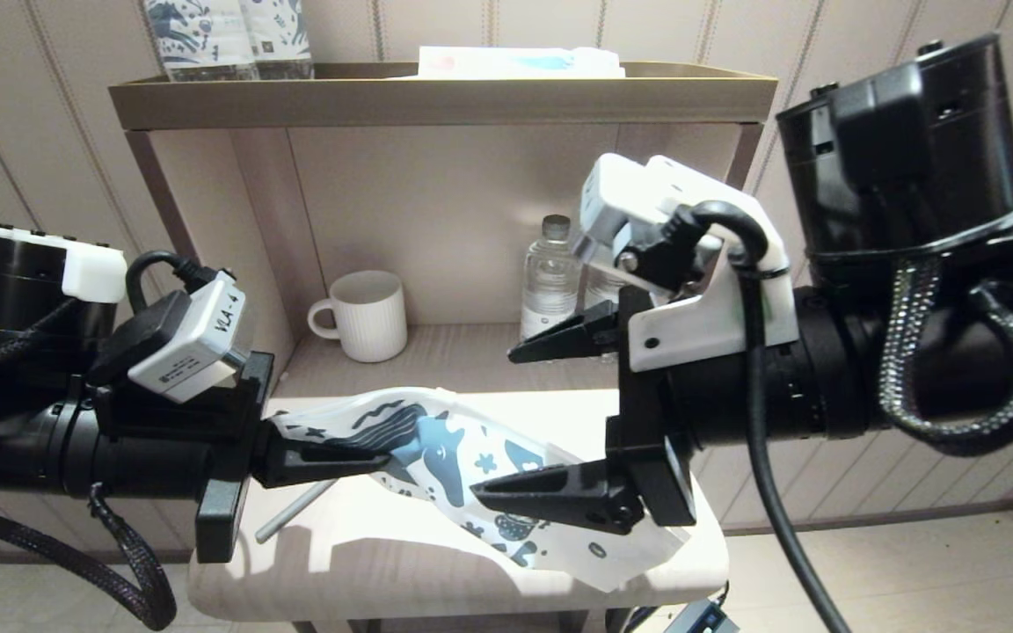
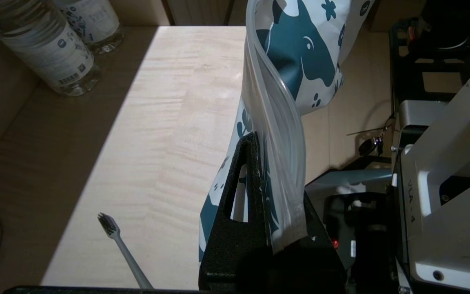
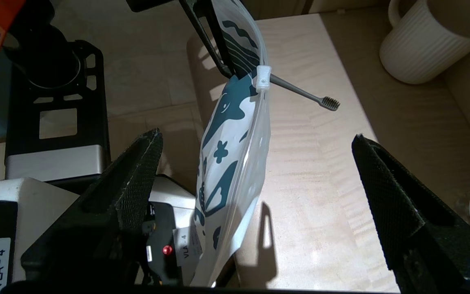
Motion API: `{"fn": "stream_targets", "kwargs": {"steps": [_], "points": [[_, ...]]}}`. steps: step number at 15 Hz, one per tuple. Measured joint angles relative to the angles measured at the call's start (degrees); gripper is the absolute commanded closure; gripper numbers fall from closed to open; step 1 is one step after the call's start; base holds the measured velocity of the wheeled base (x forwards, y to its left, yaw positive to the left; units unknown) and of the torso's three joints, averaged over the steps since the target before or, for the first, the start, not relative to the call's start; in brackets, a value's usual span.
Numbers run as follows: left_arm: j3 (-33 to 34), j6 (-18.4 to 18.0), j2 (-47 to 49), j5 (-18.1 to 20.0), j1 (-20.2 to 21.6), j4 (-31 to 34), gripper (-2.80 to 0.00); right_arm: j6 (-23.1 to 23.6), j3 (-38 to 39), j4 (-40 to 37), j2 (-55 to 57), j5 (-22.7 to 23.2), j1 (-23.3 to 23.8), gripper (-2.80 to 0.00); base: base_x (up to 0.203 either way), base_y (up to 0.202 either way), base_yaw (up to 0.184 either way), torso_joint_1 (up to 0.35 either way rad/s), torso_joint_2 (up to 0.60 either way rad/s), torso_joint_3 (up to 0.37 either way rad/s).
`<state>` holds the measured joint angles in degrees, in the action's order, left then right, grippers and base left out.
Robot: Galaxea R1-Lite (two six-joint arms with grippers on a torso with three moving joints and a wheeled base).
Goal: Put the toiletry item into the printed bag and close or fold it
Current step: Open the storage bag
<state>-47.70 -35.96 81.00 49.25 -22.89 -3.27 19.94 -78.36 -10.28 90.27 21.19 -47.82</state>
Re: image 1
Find large blue printed white pouch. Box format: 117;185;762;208
142;0;259;83

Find flat white blue packet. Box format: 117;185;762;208
392;46;626;80

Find white zip pouch blue horse print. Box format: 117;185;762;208
269;387;692;593

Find grey toothbrush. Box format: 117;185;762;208
254;479;340;542

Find beige wooden shelf unit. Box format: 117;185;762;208
106;60;778;633

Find clear water bottle dotted label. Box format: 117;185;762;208
522;215;579;344

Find brown shelf tray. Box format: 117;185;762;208
108;62;778;131

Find braided grey right arm cable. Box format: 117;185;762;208
878;255;1013;445

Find small blue printed white pouch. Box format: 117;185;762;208
238;0;314;80

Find grey robot base chassis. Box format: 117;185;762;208
665;600;740;633

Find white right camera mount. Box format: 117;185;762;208
628;158;799;372

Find black right camera cable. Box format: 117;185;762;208
630;200;850;633

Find braided black left arm cable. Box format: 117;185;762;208
0;484;178;631

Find white ribbed mug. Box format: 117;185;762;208
308;270;408;364

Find clear water bottle plain label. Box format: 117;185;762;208
586;266;626;310

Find black left camera cable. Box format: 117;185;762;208
89;251;217;383

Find black camera cable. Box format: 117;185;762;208
89;251;217;383
630;200;850;633

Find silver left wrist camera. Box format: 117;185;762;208
128;271;252;404

